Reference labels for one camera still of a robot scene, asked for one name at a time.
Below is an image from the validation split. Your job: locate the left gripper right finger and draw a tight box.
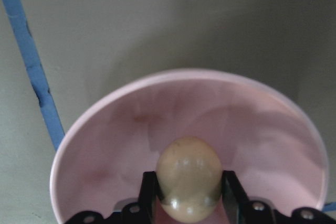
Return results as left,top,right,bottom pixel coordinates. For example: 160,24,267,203
222,170,335,223

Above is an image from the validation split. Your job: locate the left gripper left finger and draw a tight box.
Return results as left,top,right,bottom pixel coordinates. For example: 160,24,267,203
66,172,159,223

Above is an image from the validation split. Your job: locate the beige egg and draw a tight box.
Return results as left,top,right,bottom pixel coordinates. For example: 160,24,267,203
155,136,223,223

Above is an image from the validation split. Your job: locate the pink bowl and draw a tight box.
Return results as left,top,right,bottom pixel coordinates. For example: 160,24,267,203
50,69,329,223

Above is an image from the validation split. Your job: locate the brown grid table mat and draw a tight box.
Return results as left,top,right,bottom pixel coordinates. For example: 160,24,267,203
1,0,335,223

